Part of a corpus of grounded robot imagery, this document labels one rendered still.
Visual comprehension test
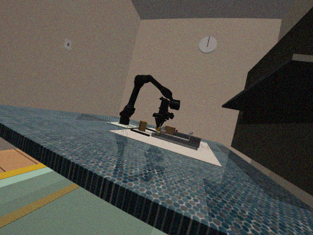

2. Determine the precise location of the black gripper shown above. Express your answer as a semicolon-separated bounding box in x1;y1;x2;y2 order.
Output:
153;106;169;128

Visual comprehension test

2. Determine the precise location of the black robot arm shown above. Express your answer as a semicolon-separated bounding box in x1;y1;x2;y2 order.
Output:
119;75;180;125

